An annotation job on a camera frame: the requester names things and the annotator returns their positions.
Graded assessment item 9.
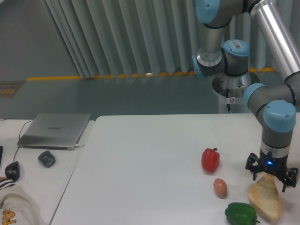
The silver closed laptop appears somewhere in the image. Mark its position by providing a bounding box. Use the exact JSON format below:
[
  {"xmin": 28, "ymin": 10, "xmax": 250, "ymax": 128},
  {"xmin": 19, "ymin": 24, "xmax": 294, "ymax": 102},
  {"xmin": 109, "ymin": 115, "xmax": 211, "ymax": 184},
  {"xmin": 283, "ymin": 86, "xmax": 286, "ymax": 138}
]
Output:
[{"xmin": 17, "ymin": 113, "xmax": 90, "ymax": 150}]

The thin black mouse cable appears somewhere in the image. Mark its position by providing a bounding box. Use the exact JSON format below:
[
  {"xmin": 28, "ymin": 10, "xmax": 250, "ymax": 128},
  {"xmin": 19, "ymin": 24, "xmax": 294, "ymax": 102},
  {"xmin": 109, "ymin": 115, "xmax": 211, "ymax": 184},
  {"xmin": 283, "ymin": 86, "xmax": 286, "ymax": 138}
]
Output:
[{"xmin": 0, "ymin": 118, "xmax": 35, "ymax": 165}]

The black power adapter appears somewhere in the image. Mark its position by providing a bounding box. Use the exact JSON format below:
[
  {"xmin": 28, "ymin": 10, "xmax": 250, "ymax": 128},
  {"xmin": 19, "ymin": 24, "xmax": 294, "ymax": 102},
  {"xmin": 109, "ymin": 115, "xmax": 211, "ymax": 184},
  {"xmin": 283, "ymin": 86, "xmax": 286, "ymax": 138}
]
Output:
[{"xmin": 38, "ymin": 150, "xmax": 56, "ymax": 168}]

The red bell pepper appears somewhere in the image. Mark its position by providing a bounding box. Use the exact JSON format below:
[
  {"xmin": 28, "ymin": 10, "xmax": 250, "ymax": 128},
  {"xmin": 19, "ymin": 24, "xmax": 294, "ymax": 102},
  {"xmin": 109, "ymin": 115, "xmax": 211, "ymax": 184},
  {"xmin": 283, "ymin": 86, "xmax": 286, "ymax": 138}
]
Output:
[{"xmin": 201, "ymin": 148, "xmax": 220, "ymax": 173}]

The black computer mouse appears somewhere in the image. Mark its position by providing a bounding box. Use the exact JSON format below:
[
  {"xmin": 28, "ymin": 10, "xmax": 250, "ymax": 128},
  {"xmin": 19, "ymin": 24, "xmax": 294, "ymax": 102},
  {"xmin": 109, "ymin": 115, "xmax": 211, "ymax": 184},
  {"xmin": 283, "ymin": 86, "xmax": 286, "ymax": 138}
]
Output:
[{"xmin": 5, "ymin": 161, "xmax": 21, "ymax": 182}]

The black keyboard edge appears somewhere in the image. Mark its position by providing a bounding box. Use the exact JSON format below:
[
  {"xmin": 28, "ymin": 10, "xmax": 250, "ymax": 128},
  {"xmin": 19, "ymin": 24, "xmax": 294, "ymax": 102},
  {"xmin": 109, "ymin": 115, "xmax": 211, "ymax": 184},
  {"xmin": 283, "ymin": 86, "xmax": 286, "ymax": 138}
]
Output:
[{"xmin": 0, "ymin": 145, "xmax": 4, "ymax": 167}]

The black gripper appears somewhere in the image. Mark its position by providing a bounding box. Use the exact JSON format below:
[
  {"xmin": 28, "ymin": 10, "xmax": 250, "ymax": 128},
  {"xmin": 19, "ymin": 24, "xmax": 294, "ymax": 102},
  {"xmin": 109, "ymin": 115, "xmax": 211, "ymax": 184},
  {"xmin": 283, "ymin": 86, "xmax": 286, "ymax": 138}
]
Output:
[{"xmin": 245, "ymin": 151, "xmax": 299, "ymax": 193}]

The brown egg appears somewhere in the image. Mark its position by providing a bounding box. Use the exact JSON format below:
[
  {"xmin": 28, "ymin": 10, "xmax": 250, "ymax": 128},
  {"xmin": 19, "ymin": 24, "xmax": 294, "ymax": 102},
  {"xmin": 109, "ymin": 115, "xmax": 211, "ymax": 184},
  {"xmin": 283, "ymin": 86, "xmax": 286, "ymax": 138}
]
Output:
[{"xmin": 213, "ymin": 178, "xmax": 227, "ymax": 196}]

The triangular bread slice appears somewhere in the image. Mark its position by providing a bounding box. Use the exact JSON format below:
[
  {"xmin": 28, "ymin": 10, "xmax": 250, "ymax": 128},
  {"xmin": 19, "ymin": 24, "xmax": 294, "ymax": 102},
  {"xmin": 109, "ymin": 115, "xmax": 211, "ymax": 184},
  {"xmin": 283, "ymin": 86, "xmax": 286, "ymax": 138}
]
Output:
[{"xmin": 248, "ymin": 174, "xmax": 282, "ymax": 221}]

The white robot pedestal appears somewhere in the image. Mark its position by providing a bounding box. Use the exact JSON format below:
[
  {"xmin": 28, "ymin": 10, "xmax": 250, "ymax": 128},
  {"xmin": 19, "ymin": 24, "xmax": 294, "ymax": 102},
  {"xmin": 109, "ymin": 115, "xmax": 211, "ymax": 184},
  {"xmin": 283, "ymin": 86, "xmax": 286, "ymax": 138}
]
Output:
[{"xmin": 212, "ymin": 72, "xmax": 260, "ymax": 113}]

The green bell pepper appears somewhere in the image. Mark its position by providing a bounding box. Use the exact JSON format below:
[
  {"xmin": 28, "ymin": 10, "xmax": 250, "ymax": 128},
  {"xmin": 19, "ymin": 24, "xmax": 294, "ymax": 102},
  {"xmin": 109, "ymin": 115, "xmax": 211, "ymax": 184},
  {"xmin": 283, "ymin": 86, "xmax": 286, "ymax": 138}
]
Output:
[{"xmin": 225, "ymin": 202, "xmax": 260, "ymax": 225}]

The pale pleated curtain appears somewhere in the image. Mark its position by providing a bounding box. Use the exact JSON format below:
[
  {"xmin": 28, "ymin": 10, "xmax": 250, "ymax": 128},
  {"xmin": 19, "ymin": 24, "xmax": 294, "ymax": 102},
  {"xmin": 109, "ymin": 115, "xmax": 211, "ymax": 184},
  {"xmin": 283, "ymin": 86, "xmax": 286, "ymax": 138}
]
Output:
[{"xmin": 41, "ymin": 0, "xmax": 279, "ymax": 78}]

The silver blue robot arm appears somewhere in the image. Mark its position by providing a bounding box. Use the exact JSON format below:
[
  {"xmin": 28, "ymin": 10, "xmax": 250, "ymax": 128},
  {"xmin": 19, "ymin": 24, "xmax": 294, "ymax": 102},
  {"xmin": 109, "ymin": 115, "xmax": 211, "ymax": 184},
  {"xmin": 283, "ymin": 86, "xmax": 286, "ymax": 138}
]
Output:
[{"xmin": 192, "ymin": 0, "xmax": 300, "ymax": 188}]

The white sleeved forearm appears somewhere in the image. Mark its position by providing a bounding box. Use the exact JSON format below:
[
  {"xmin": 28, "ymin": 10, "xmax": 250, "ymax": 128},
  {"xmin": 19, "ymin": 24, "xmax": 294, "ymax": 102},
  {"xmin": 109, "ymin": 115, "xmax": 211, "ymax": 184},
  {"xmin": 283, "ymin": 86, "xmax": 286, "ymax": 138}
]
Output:
[{"xmin": 0, "ymin": 177, "xmax": 44, "ymax": 225}]

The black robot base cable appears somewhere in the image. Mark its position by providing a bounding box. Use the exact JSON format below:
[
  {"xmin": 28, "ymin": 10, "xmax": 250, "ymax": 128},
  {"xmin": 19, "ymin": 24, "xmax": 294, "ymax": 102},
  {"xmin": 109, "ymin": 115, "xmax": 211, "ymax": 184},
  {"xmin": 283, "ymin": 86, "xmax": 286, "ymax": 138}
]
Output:
[{"xmin": 225, "ymin": 88, "xmax": 233, "ymax": 114}]

